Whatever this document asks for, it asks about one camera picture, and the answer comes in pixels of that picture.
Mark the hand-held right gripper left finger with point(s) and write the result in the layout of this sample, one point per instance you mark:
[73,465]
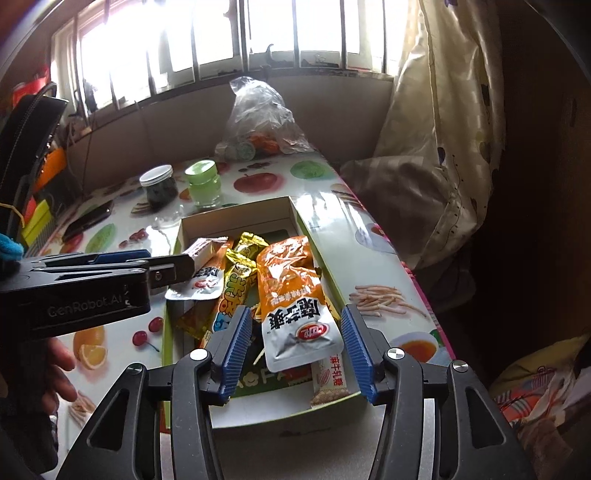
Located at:
[233,355]

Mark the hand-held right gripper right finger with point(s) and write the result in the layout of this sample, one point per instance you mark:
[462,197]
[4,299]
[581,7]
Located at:
[358,355]

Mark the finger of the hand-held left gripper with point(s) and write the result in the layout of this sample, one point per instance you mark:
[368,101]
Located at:
[171,272]
[120,255]

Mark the orange snack pouch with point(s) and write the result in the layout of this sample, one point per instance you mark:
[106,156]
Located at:
[203,281]
[291,286]

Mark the pink and white candy packet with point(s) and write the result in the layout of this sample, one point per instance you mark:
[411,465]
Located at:
[330,383]

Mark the long gold snack bar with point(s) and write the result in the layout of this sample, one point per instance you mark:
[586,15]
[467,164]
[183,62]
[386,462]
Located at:
[249,242]
[235,281]

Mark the green cardboard box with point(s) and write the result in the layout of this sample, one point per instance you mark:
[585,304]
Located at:
[231,224]

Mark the person's left hand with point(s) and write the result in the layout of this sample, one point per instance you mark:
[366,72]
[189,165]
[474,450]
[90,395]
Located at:
[60,364]

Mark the black smartphone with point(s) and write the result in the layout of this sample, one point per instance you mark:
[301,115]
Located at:
[87,220]

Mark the yellow candy packet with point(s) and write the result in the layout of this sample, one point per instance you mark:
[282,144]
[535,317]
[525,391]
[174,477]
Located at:
[196,323]

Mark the dark jar with white lid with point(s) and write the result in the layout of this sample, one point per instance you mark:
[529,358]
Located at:
[159,191]

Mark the blue fuzzy cloth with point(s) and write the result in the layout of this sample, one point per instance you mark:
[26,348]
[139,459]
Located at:
[9,247]

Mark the green glass jar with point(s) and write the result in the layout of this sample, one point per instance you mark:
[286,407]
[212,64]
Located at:
[203,189]

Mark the printed fruit tablecloth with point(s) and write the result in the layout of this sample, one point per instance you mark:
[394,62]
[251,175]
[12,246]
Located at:
[369,258]

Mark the orange cardboard box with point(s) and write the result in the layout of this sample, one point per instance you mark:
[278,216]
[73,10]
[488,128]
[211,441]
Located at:
[53,164]

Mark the white foam sheet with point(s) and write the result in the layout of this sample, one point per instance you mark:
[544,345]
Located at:
[295,452]

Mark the clear plastic bag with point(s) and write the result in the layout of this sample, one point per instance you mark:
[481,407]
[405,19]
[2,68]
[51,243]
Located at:
[258,110]

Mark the barred window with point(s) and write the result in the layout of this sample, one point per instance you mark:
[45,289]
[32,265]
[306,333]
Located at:
[138,46]

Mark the dark metal hook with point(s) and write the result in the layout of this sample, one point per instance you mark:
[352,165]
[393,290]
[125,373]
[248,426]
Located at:
[269,53]

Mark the dark wooden cabinet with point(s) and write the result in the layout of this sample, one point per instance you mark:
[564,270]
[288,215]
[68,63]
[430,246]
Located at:
[545,184]

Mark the cream patterned curtain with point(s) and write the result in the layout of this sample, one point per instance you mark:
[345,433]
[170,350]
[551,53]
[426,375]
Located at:
[438,115]

